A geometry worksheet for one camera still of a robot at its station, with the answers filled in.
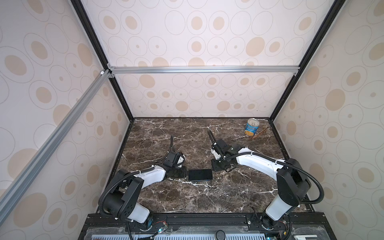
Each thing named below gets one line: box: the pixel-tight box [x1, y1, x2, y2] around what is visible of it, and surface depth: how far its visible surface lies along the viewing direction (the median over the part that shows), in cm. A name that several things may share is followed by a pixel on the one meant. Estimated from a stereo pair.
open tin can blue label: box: [244, 118, 260, 137], surface depth 105 cm
